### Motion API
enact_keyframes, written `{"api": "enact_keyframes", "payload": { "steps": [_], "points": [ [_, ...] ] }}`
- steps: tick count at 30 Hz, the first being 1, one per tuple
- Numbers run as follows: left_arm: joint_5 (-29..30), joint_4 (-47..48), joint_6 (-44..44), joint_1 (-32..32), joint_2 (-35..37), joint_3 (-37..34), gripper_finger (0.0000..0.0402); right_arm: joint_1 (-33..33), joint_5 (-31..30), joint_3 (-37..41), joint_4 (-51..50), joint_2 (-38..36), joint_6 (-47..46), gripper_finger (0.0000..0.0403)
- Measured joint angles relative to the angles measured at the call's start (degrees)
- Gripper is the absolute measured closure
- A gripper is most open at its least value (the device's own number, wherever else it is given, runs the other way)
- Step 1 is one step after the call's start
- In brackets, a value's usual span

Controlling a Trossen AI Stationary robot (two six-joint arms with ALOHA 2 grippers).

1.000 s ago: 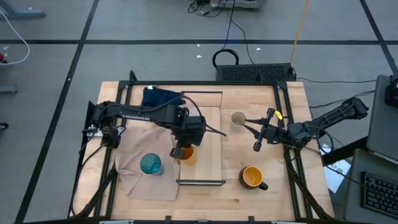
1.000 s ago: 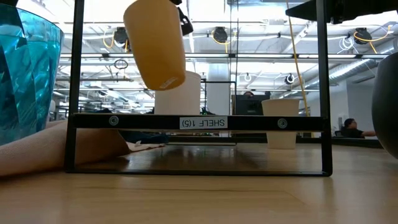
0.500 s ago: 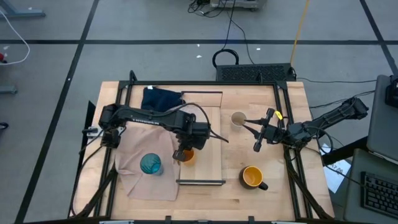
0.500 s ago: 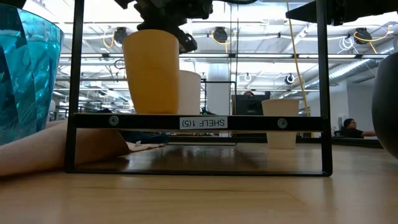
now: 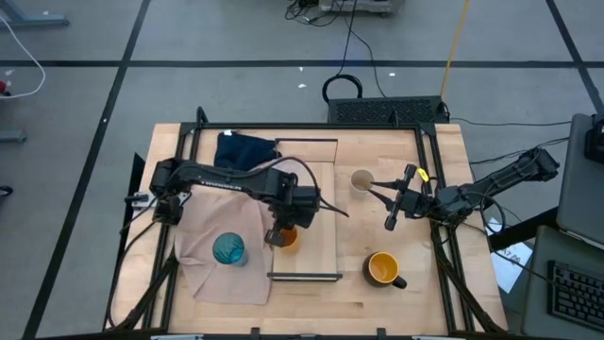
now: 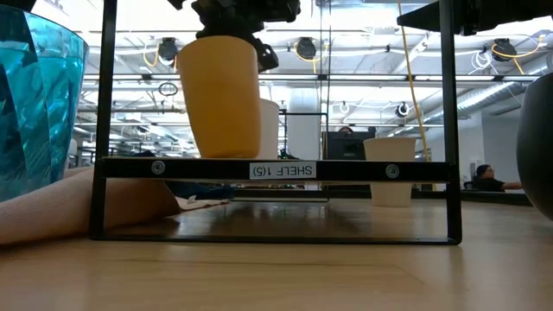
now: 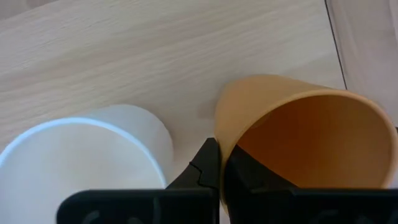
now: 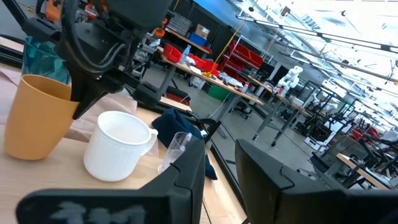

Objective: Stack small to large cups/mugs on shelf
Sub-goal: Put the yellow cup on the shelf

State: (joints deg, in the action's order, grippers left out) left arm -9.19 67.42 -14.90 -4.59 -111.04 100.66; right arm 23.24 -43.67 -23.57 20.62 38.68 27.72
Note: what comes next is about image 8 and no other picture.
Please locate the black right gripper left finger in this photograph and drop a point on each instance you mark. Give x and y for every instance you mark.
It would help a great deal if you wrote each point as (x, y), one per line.
(189, 177)

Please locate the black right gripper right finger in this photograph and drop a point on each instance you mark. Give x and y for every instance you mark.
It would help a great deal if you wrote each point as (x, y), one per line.
(261, 183)

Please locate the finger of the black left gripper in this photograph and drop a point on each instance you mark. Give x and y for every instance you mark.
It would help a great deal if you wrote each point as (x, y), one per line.
(85, 96)

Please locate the clear plastic cup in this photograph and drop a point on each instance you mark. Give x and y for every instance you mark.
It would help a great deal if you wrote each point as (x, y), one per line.
(174, 152)

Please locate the teal faceted plastic cup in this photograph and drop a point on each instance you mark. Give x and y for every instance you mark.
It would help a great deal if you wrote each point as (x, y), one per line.
(43, 62)

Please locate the orange cup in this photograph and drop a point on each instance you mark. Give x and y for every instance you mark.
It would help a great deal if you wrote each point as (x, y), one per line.
(37, 124)

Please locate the white mug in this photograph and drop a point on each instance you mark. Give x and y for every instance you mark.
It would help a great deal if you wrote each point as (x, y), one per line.
(115, 155)

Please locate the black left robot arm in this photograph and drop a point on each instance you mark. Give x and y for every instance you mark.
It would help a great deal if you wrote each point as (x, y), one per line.
(140, 12)

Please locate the navy blue cloth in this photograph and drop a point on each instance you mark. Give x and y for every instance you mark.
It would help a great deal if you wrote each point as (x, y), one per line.
(174, 123)

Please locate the red storage bin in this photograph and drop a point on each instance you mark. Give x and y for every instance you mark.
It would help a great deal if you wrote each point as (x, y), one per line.
(205, 65)
(171, 53)

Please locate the green bin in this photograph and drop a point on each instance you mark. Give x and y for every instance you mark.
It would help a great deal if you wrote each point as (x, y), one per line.
(217, 92)

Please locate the grey parts drawer organiser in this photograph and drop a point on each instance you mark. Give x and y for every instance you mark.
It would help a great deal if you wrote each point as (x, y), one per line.
(179, 23)

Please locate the clear water bottle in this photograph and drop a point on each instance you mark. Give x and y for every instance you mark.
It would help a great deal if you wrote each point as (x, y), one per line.
(185, 54)

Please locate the long wooden workbench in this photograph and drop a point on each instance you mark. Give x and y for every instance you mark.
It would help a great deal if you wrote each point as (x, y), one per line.
(227, 86)

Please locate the blue storage bin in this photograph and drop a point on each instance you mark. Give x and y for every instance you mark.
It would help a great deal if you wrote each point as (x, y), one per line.
(197, 40)

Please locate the cardboard box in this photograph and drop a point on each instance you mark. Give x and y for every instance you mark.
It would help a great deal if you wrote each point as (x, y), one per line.
(202, 30)

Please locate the red bin rack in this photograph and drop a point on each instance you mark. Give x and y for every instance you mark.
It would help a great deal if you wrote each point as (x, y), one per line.
(245, 54)

